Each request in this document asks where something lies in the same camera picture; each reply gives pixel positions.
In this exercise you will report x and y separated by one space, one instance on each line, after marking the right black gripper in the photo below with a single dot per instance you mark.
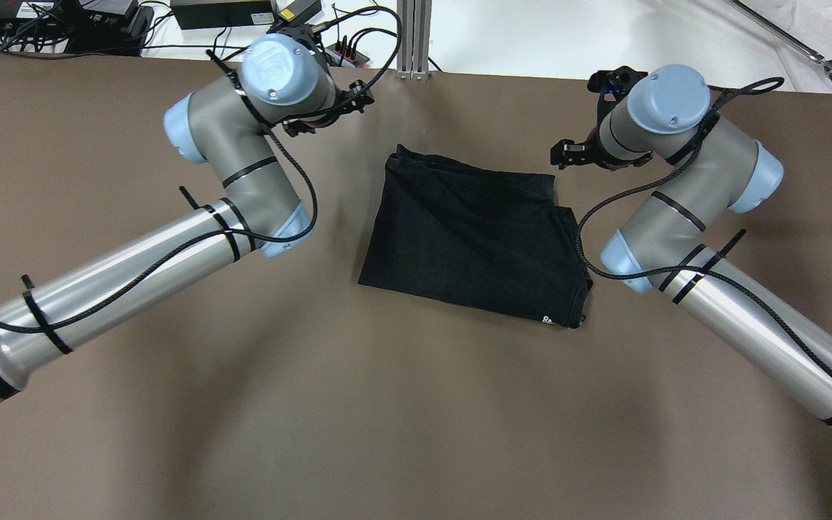
592 152

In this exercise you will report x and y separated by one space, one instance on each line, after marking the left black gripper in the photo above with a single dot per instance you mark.
344 102

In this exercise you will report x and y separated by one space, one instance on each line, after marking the black t-shirt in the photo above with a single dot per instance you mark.
492 240

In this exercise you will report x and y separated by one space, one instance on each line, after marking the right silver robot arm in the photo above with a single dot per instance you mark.
670 113

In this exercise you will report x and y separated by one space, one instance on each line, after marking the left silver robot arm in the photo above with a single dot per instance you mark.
229 124

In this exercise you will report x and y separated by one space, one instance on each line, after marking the aluminium frame post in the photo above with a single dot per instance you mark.
412 59

